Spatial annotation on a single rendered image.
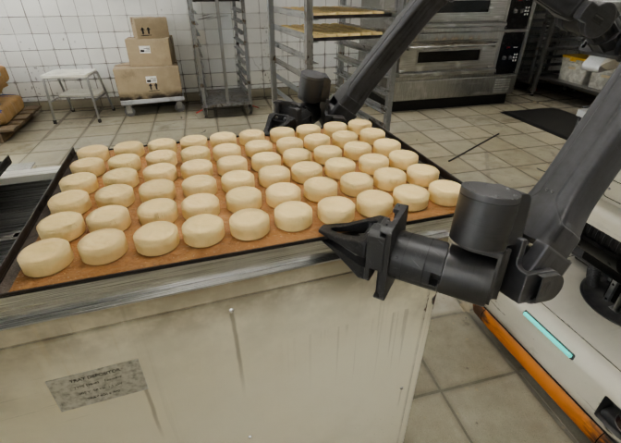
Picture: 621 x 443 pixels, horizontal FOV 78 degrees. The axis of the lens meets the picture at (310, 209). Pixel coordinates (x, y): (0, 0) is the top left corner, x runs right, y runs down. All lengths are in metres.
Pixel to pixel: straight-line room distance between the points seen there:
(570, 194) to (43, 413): 0.70
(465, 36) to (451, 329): 3.34
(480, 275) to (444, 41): 3.97
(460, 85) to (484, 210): 4.19
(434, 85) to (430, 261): 4.01
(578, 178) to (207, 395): 0.58
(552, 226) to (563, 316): 1.00
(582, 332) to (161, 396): 1.19
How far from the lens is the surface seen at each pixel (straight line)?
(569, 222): 0.49
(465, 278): 0.43
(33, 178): 0.79
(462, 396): 1.49
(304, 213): 0.49
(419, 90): 4.32
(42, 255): 0.50
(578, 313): 1.51
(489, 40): 4.61
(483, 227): 0.41
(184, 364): 0.62
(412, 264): 0.43
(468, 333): 1.69
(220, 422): 0.74
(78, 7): 4.81
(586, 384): 1.41
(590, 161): 0.50
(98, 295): 0.54
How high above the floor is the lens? 1.17
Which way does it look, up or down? 31 degrees down
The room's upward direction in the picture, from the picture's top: straight up
